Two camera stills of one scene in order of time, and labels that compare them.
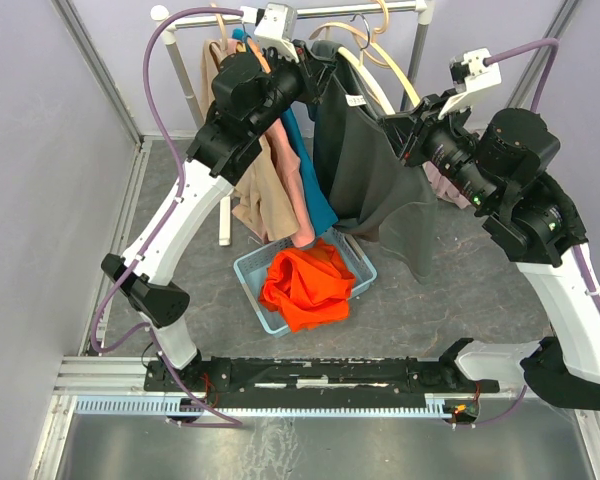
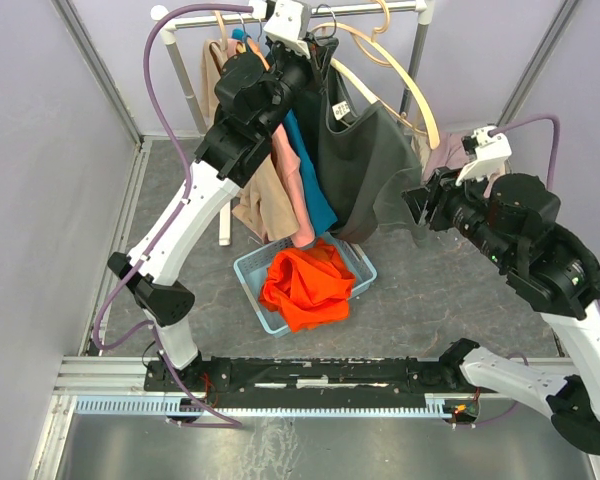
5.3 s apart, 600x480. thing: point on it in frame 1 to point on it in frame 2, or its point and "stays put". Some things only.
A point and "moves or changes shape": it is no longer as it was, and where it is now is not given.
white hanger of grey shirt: x=358 y=66 to x=335 y=17
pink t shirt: x=286 y=148 stays put
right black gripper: x=399 y=128 to x=443 y=190
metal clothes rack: x=167 y=18 stays put
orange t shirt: x=309 y=287 stays put
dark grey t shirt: x=379 y=194 moves or changes shape
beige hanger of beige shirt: x=222 y=30 stays put
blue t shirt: x=319 y=195 stays put
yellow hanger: x=240 y=47 stays put
